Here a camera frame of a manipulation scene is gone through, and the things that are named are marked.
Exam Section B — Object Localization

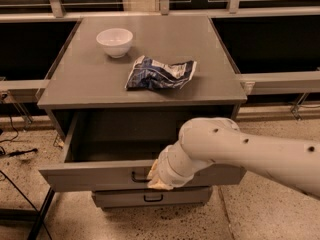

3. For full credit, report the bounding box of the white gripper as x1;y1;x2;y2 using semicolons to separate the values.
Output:
147;149;194;191

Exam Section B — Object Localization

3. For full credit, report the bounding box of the grey top drawer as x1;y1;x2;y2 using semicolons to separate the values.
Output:
38;109;247;193

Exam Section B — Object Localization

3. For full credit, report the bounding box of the grey drawer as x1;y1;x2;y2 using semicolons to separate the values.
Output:
92;186;213;208
38;109;247;193

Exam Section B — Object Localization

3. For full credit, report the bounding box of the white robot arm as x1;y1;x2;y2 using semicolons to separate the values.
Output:
147;118;320;199

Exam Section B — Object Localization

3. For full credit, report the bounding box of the grey bottom drawer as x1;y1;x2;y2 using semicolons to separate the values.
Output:
92;186;213;208

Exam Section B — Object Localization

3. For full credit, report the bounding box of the grey drawer cabinet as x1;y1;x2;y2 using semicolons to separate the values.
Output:
36;15;248;212

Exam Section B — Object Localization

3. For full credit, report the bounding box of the crumpled blue chip bag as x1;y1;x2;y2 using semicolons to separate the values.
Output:
125;55;197;90

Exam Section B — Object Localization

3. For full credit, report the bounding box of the metal window railing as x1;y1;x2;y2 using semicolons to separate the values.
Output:
1;0;319;111

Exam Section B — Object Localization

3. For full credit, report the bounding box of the white ceramic bowl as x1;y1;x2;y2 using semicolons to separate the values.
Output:
96;28;133;58

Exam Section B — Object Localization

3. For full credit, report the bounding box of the black metal stand leg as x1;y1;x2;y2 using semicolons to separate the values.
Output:
0;188;55;240

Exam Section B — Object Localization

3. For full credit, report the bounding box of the black cable on floor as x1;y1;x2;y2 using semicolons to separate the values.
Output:
0;93;39;158

